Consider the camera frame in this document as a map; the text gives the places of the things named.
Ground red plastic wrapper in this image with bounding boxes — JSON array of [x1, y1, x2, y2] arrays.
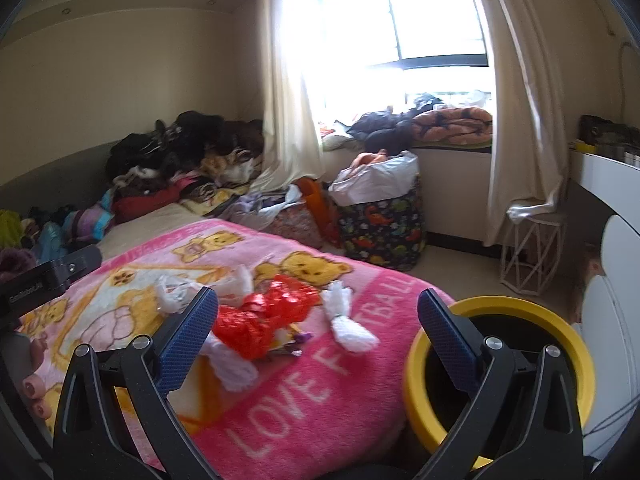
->
[[213, 274, 321, 361]]

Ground white yarn tassel bundle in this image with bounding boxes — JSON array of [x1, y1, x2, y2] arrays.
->
[[320, 280, 380, 354]]

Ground yellow rimmed trash bin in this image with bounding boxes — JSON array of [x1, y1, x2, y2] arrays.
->
[[402, 294, 598, 470]]

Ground left hand painted nails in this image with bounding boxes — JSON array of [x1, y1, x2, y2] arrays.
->
[[22, 374, 52, 420]]

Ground striped purple blue cloth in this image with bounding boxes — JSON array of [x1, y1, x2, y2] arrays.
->
[[62, 188, 115, 244]]

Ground white dresser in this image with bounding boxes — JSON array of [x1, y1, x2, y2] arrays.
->
[[570, 152, 639, 464]]

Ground pink bear fleece blanket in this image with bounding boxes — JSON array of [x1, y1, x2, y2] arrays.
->
[[21, 220, 425, 479]]

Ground dinosaur print laundry basket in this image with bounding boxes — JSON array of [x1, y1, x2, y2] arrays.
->
[[337, 177, 426, 271]]

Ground pile of dark clothes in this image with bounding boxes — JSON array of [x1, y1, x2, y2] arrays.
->
[[105, 110, 265, 198]]

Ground floral fabric bag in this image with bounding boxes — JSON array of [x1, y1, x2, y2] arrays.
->
[[264, 204, 323, 249]]

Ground orange bag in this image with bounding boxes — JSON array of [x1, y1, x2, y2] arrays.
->
[[295, 177, 341, 247]]

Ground orange patterned folded blanket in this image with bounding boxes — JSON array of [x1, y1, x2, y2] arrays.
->
[[411, 106, 492, 148]]

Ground left cream curtain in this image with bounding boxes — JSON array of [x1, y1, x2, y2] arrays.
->
[[252, 0, 324, 192]]

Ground cream curtain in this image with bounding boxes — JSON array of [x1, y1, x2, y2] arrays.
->
[[480, 0, 568, 246], [252, 0, 324, 192]]

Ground black jacket on sill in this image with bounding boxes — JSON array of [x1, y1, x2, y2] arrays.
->
[[346, 110, 413, 156]]

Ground right cream curtain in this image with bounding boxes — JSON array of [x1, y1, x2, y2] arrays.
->
[[480, 0, 568, 246]]

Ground white wire side table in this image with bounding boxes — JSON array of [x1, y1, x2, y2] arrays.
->
[[499, 212, 566, 297]]

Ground window frame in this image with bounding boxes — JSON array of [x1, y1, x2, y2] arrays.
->
[[318, 0, 489, 70]]

